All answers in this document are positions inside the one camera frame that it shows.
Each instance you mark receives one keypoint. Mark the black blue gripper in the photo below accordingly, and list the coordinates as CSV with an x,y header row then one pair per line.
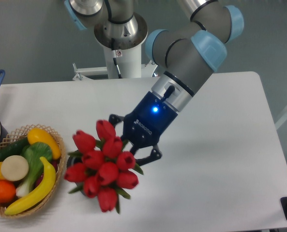
x,y
145,124

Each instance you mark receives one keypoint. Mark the red tulip bouquet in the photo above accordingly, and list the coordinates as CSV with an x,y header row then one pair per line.
x,y
112,170

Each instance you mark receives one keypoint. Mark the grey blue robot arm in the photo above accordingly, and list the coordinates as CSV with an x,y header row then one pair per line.
x,y
189,57

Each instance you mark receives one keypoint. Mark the dark grey ribbed vase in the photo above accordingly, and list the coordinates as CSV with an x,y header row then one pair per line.
x,y
79,185

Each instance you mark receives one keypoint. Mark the red fruit in basket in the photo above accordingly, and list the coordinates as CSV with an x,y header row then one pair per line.
x,y
55,164

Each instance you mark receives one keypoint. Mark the yellow banana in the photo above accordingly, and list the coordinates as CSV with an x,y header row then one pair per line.
x,y
38,194

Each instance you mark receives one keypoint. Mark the yellow lemon squash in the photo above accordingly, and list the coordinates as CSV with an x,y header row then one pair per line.
x,y
40,135

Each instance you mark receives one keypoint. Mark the green bok choy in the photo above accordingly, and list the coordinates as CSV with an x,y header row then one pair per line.
x,y
32,154

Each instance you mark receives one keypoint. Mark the green cucumber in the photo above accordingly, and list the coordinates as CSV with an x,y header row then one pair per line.
x,y
14,148

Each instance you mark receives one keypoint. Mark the beige round disc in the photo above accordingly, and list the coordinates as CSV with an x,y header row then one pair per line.
x,y
14,168

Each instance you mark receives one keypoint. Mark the orange fruit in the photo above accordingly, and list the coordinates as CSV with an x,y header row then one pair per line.
x,y
7,191

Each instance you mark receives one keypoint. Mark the woven wicker basket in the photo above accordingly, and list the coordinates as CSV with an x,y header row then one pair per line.
x,y
21,133

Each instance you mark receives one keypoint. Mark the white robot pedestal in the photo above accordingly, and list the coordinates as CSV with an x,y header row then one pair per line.
x,y
119,64

